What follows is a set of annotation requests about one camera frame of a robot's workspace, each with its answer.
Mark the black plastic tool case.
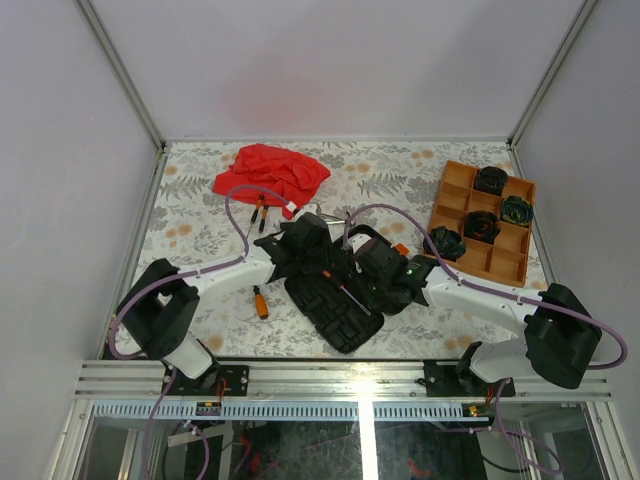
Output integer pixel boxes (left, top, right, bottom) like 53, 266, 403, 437
283, 224, 416, 355

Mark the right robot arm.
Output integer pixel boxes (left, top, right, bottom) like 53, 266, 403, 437
350, 234, 602, 395

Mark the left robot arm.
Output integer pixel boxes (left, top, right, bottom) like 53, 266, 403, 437
116, 212, 331, 395

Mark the steel claw hammer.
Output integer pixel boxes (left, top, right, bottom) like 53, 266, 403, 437
320, 213, 346, 238

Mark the small orange black screwdriver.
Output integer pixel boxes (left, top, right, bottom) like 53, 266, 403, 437
250, 195, 265, 226

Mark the dark floral rolled cloth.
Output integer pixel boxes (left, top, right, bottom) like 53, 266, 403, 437
429, 226, 467, 261

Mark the red crumpled cloth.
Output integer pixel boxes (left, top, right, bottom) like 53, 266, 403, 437
212, 144, 331, 206

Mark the black orange rolled cloth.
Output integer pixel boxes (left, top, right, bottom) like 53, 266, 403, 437
463, 210, 501, 245

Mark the wooden compartment tray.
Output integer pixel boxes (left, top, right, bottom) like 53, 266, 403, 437
428, 161, 536, 287

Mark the blue green rolled cloth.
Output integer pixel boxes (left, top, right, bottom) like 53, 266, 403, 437
500, 195, 534, 228

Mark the dark rolled cloth top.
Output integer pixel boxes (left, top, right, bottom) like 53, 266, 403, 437
474, 166, 509, 196

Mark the orange handled tool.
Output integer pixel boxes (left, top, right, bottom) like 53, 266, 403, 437
253, 285, 269, 320

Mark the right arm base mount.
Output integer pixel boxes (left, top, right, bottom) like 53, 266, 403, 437
423, 360, 501, 399

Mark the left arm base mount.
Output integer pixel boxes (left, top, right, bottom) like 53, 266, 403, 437
168, 364, 250, 399

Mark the aluminium front rail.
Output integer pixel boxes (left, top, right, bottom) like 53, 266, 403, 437
73, 359, 613, 402

